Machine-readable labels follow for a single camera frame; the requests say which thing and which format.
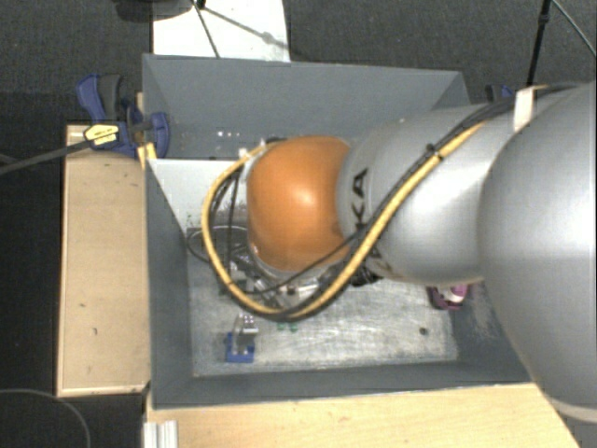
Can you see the purple and white toy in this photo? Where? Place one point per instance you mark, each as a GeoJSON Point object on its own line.
{"type": "Point", "coordinates": [443, 298]}

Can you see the blue toy block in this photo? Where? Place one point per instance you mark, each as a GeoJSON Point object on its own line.
{"type": "Point", "coordinates": [229, 350]}

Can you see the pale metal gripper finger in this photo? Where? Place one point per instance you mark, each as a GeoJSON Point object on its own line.
{"type": "Point", "coordinates": [242, 327]}
{"type": "Point", "coordinates": [253, 326]}

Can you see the pale wood board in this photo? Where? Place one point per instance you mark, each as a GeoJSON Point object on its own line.
{"type": "Point", "coordinates": [102, 269]}

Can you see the grey metal bin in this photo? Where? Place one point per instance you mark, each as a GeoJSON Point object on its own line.
{"type": "Point", "coordinates": [298, 96]}

